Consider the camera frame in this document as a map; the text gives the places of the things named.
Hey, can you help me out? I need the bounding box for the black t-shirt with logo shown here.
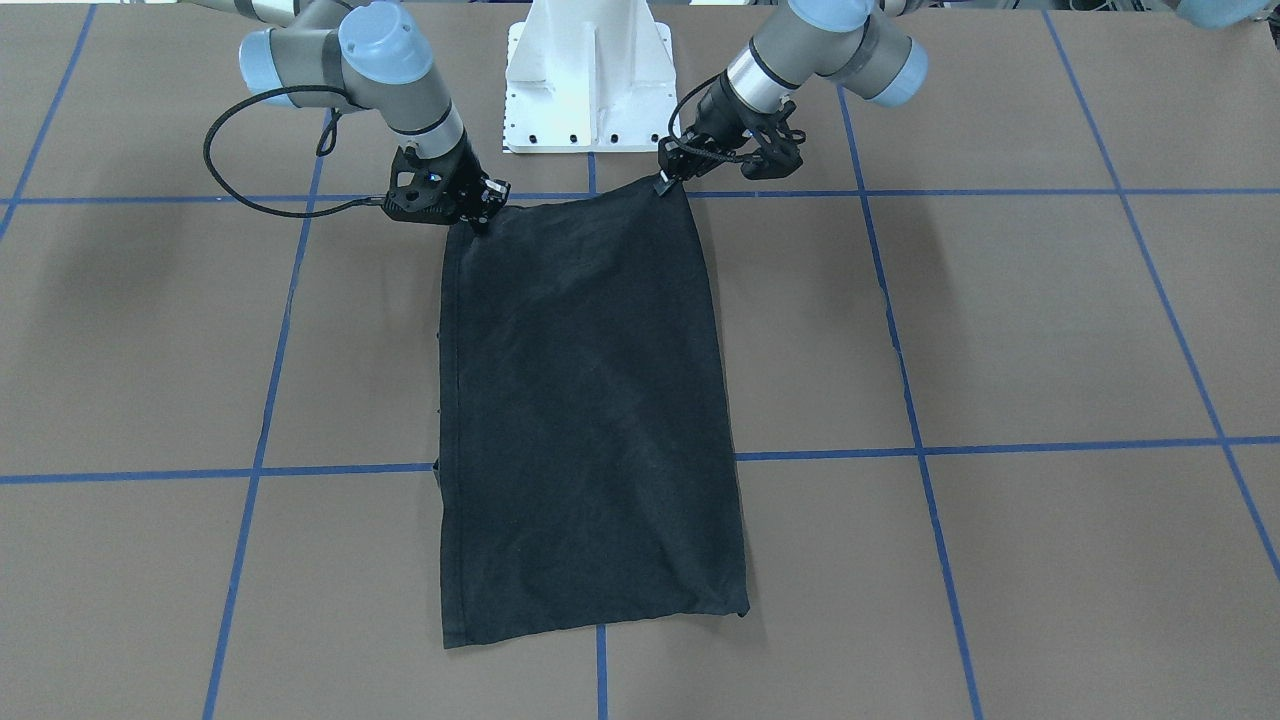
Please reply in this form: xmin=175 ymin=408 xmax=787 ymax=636
xmin=435 ymin=176 xmax=750 ymax=650

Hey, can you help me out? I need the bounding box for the white pedestal column base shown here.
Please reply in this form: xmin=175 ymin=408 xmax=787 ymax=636
xmin=503 ymin=1 xmax=677 ymax=154

